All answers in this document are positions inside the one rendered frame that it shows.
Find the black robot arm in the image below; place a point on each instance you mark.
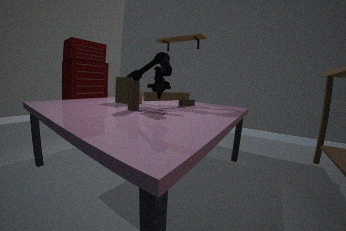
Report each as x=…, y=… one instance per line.
x=165, y=69

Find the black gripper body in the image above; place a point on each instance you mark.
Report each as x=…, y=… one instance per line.
x=158, y=83

